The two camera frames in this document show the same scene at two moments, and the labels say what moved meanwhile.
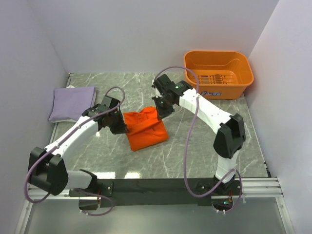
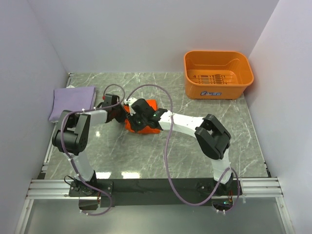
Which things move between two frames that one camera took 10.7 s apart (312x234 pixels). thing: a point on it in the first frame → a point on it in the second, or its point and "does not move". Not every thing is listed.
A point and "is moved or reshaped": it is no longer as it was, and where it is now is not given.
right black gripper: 162,113 → 132,120
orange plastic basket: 221,75 does not move
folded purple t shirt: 70,104 does not move
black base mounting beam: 159,191 does not move
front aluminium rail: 266,188 does not move
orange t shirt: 145,129 is moved or reshaped
